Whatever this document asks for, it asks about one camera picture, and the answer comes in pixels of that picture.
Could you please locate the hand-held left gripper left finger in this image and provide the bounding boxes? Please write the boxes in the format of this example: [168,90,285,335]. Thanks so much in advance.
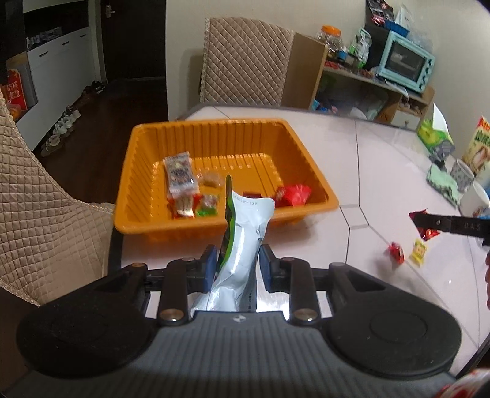
[97,244,219,327]

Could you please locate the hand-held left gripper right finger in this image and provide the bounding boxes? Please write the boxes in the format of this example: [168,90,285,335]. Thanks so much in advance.
[259,245,388,327]

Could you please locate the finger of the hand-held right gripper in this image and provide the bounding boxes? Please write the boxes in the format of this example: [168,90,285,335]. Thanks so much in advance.
[414,212,453,233]

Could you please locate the shiny red snack packet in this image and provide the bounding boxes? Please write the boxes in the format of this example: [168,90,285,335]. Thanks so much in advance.
[408,208,441,241]

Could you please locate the silver white pouch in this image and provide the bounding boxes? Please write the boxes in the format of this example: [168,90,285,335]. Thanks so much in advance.
[190,175,276,312]

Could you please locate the green candy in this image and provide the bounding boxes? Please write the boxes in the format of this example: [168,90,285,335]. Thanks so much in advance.
[195,194,220,217]

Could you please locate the bright red pillow packet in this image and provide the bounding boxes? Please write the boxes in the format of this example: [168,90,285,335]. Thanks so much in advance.
[275,184,312,208]

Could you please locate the brown candy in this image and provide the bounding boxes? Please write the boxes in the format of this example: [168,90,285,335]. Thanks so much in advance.
[197,171,223,189]

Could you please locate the grey printed snack packet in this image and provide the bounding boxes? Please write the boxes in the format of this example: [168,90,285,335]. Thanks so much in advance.
[163,152,201,200]

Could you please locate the orange plastic tray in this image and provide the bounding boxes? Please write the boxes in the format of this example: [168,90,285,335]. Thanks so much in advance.
[114,118,340,235]

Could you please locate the white mug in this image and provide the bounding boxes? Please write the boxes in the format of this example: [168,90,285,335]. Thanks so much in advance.
[459,181,490,217]

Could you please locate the yellow wrapped candy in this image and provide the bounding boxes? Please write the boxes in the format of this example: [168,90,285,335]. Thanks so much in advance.
[409,238,428,267]

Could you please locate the light green cloth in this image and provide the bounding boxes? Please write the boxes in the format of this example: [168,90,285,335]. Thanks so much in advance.
[426,164,460,200]

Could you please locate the small red wrapped candy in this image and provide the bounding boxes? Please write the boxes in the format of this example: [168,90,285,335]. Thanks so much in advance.
[388,242,405,265]

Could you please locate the patterned mug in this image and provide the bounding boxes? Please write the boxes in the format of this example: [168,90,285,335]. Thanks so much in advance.
[450,159,477,194]

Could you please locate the red and cream wrapped candy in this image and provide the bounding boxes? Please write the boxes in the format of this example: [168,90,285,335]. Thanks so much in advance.
[168,194,203,220]

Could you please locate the yellow printed box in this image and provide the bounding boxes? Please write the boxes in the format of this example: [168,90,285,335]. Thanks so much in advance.
[461,117,490,177]

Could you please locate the green tissue box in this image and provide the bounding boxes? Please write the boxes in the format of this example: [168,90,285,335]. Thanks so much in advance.
[416,103,456,161]

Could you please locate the red patterned clothing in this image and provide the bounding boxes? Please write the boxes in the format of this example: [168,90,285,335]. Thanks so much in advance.
[436,369,490,398]

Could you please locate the light blue toaster oven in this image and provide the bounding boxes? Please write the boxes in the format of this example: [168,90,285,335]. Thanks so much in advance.
[377,31,436,94]

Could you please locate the quilted beige chair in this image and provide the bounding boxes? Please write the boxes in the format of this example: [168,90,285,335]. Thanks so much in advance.
[199,17,295,107]
[0,90,115,307]

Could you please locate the wooden shelf unit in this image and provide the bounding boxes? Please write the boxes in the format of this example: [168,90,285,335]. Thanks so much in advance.
[281,32,436,127]

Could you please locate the row of shoes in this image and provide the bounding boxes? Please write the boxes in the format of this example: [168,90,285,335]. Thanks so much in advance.
[40,80,108,157]

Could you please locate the quilted beige chair back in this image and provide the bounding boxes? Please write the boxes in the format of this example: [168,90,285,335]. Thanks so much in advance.
[199,17,295,107]

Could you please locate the candy jar with orange lid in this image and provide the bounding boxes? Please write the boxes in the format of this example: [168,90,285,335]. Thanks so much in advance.
[316,25,343,54]

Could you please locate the white cabinet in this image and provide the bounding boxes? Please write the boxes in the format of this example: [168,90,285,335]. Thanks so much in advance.
[15,27,102,154]

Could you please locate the red paper bag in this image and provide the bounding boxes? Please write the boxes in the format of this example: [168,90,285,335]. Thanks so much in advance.
[0,68,29,111]

